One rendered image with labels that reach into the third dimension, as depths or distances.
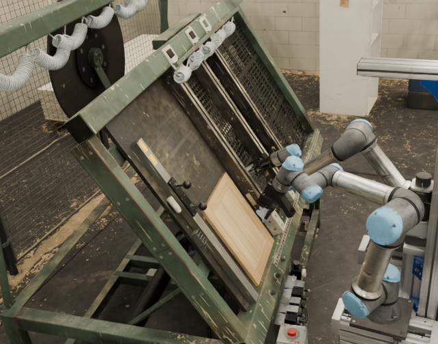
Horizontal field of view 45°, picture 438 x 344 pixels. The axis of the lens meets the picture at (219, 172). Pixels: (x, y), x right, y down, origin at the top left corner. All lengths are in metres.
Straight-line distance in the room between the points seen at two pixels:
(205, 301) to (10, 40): 1.39
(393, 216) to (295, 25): 6.32
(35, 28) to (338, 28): 4.27
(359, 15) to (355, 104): 1.04
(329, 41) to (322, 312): 3.50
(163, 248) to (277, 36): 6.18
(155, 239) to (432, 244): 1.11
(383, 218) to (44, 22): 1.76
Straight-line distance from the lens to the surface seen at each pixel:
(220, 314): 2.37
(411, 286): 2.51
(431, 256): 2.32
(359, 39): 6.30
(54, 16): 2.77
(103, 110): 2.15
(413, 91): 6.76
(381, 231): 1.85
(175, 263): 2.26
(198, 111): 2.76
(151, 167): 2.33
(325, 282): 4.07
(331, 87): 6.56
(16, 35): 2.53
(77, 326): 2.85
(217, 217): 2.60
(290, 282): 2.95
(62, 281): 4.47
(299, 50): 8.06
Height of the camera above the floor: 2.69
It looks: 29 degrees down
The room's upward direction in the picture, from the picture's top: 6 degrees counter-clockwise
